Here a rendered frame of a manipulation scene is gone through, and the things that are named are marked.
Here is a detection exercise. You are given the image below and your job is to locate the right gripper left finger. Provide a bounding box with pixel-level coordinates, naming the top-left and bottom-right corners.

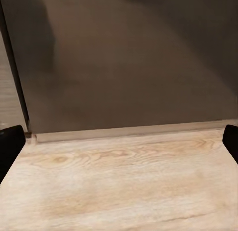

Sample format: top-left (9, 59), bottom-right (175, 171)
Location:
top-left (0, 125), bottom-right (26, 184)

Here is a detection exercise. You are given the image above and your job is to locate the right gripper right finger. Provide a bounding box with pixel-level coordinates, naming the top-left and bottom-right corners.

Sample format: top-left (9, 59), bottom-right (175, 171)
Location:
top-left (222, 124), bottom-right (238, 165)

